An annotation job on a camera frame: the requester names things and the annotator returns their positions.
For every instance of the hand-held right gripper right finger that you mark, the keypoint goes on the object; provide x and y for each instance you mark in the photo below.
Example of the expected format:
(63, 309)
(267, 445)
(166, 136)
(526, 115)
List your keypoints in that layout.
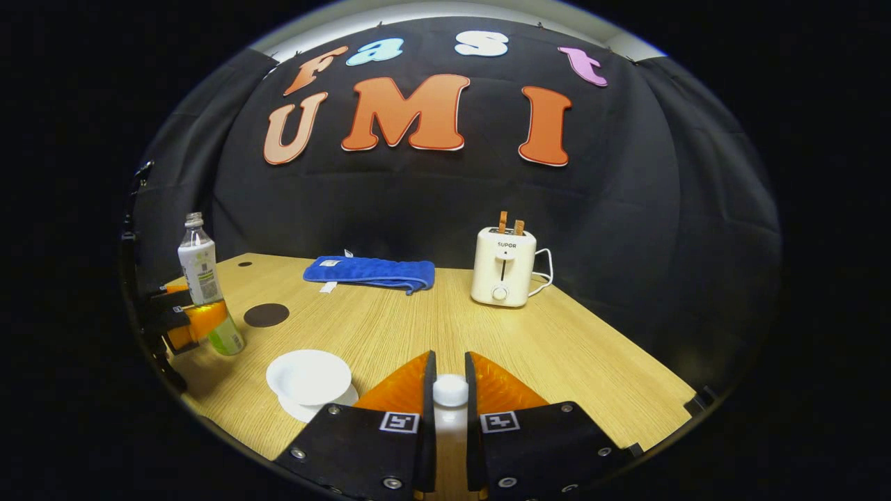
(473, 431)

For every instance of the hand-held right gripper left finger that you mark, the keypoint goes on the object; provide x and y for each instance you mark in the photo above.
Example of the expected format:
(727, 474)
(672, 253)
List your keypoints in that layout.
(428, 431)

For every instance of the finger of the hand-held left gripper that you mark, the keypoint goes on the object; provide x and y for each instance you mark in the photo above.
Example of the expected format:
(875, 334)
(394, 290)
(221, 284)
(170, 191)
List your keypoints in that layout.
(198, 323)
(175, 287)

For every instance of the clear water bottle white label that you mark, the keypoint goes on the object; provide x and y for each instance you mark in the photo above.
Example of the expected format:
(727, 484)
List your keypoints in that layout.
(200, 271)

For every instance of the white teacup lid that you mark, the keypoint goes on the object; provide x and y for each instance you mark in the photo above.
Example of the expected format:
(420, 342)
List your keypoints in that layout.
(450, 393)

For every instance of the dark round coaster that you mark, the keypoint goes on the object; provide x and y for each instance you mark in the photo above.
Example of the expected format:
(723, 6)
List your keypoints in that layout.
(266, 315)

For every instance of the white teacup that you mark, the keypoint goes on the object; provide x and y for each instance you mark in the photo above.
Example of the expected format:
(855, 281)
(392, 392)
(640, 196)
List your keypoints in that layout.
(310, 376)

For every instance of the cream toaster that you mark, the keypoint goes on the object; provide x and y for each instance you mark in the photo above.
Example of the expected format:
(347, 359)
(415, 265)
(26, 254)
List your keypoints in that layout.
(502, 271)

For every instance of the blue towel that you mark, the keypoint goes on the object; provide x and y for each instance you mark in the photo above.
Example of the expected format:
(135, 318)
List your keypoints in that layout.
(376, 271)

